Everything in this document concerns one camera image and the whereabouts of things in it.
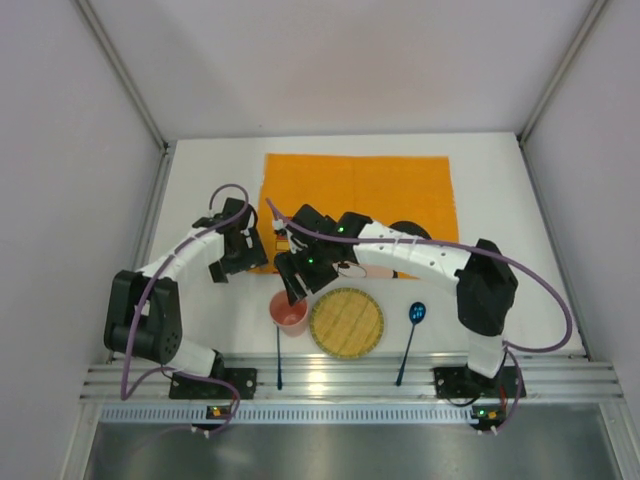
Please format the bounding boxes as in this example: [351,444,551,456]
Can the pink plastic cup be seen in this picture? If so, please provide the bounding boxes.
[269,290,309,337]

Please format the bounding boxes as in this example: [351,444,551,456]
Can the orange cartoon mouse placemat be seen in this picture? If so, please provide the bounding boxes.
[257,153,459,260]

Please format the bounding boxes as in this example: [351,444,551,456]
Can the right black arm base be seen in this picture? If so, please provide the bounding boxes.
[433,366,527,400]

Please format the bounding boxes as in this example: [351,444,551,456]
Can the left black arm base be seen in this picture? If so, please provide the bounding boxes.
[162,364,259,401]

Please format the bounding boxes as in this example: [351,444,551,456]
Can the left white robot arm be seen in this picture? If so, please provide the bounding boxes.
[103,198,268,378]

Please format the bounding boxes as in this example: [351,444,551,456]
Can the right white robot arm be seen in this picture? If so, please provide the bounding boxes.
[272,204,518,379]

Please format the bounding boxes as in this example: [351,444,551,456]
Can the round woven bamboo plate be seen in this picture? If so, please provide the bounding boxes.
[309,287,385,360]

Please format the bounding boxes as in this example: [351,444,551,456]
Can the blue metallic fork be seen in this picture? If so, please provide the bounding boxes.
[276,325,284,391]

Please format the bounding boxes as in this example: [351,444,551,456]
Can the blue metallic spoon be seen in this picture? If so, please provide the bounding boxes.
[395,301,427,387]

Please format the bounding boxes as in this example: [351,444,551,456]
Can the aluminium front rail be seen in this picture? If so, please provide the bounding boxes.
[79,352,624,404]

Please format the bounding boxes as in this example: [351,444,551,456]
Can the slotted grey cable duct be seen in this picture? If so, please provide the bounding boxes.
[100,403,504,425]

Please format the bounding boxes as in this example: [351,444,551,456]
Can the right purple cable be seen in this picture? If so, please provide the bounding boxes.
[264,197,574,435]

